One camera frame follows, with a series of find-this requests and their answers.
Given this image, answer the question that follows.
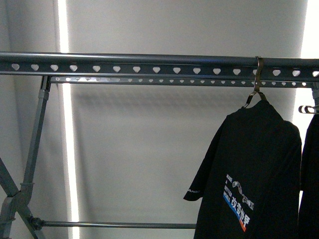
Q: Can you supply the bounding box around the shiny metal clothes hanger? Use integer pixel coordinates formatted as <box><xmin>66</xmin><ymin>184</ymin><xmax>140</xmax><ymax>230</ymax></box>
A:
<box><xmin>243</xmin><ymin>56</ymin><xmax>267</xmax><ymax>108</ymax></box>

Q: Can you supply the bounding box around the black printed t-shirt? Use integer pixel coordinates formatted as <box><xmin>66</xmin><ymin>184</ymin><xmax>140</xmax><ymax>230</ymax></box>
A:
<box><xmin>184</xmin><ymin>101</ymin><xmax>301</xmax><ymax>239</ymax></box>

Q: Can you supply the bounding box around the grey metal drying rack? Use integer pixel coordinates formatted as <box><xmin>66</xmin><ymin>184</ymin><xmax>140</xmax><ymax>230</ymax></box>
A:
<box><xmin>0</xmin><ymin>52</ymin><xmax>319</xmax><ymax>239</ymax></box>

